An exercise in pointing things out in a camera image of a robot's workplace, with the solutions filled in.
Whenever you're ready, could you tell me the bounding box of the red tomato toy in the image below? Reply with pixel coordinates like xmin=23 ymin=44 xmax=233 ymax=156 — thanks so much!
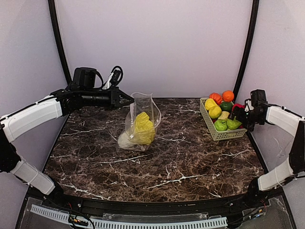
xmin=232 ymin=104 xmax=245 ymax=112

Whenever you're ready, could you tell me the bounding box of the green wrinkled fruit toy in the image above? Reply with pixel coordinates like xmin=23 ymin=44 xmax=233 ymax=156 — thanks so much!
xmin=226 ymin=119 xmax=242 ymax=130

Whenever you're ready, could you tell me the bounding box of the yellow round fruit toy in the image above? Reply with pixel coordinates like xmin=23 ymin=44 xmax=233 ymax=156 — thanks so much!
xmin=208 ymin=105 xmax=222 ymax=119

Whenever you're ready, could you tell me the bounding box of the orange pumpkin toy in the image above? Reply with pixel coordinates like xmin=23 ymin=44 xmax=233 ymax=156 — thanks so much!
xmin=209 ymin=93 xmax=223 ymax=105

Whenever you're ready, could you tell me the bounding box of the clear dotted zip top bag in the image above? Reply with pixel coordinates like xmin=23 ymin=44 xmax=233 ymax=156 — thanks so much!
xmin=116 ymin=92 xmax=162 ymax=152

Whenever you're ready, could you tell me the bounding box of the napa cabbage toy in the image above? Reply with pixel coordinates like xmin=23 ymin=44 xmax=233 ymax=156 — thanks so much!
xmin=117 ymin=112 xmax=155 ymax=151

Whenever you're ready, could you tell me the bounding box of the yellow lemon toy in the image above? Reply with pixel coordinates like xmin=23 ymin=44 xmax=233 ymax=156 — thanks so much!
xmin=204 ymin=98 xmax=218 ymax=111

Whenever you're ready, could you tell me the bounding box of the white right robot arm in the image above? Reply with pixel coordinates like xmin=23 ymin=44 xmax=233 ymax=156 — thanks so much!
xmin=230 ymin=89 xmax=305 ymax=197

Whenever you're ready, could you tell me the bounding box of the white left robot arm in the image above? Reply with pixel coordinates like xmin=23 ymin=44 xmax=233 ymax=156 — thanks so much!
xmin=0 ymin=66 xmax=134 ymax=197

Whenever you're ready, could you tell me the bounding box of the pale small cabbage toy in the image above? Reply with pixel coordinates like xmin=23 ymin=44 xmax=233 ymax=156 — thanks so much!
xmin=218 ymin=111 xmax=230 ymax=120

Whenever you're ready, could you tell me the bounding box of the dark green round fruit toy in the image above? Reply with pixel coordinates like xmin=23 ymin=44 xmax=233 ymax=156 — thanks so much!
xmin=220 ymin=101 xmax=234 ymax=113

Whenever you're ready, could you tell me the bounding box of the green apple toy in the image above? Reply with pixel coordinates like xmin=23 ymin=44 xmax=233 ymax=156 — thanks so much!
xmin=214 ymin=119 xmax=228 ymax=131

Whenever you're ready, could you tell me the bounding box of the orange tangerine toy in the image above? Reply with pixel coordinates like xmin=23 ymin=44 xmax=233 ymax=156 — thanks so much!
xmin=222 ymin=90 xmax=234 ymax=102

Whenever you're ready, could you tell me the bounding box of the green perforated plastic basket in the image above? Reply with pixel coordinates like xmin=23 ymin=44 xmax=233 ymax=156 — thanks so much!
xmin=200 ymin=98 xmax=247 ymax=141

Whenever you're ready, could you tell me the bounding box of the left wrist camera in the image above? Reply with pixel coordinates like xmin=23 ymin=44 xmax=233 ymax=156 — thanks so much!
xmin=102 ymin=65 xmax=123 ymax=90

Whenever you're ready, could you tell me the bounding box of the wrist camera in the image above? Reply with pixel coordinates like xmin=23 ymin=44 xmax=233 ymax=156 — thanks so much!
xmin=102 ymin=65 xmax=123 ymax=90
xmin=244 ymin=89 xmax=267 ymax=112

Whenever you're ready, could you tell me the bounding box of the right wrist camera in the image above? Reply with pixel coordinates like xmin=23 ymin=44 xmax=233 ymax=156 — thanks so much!
xmin=244 ymin=89 xmax=267 ymax=112

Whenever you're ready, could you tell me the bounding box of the black corner frame post right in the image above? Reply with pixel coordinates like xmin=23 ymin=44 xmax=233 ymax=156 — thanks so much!
xmin=233 ymin=0 xmax=260 ymax=99

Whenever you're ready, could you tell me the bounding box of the black corner frame post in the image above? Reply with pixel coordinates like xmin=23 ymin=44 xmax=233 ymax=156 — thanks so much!
xmin=233 ymin=0 xmax=260 ymax=99
xmin=48 ymin=0 xmax=72 ymax=84

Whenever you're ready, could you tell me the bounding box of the white slotted cable duct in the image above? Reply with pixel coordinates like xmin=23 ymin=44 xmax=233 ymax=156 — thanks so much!
xmin=30 ymin=204 xmax=228 ymax=229

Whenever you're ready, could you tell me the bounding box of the black corner frame post left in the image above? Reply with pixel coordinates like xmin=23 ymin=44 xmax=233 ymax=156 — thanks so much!
xmin=48 ymin=0 xmax=72 ymax=84

